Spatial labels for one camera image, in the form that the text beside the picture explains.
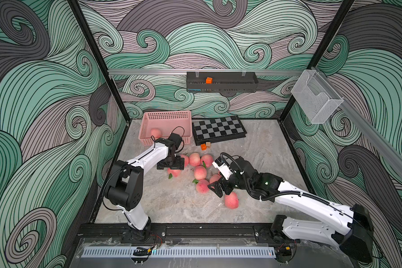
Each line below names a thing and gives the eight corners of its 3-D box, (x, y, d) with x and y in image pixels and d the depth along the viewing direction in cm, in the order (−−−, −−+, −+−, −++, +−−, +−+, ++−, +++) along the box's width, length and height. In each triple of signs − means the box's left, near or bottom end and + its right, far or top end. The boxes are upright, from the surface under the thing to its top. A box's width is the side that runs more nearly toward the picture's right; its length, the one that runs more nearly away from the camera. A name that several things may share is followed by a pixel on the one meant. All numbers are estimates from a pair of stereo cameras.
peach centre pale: (189, 168, 97) (188, 163, 92) (189, 158, 102) (189, 152, 97) (200, 168, 97) (200, 163, 92) (199, 158, 102) (200, 152, 97)
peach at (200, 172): (191, 179, 92) (191, 173, 87) (197, 168, 96) (197, 162, 91) (202, 184, 90) (202, 178, 85) (207, 173, 94) (208, 167, 89)
